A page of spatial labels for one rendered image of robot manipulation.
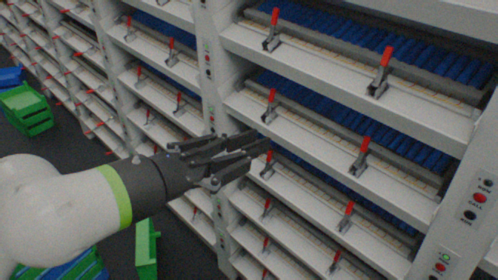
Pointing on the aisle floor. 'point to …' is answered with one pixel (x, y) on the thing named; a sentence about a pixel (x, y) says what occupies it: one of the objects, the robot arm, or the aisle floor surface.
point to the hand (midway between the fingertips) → (249, 144)
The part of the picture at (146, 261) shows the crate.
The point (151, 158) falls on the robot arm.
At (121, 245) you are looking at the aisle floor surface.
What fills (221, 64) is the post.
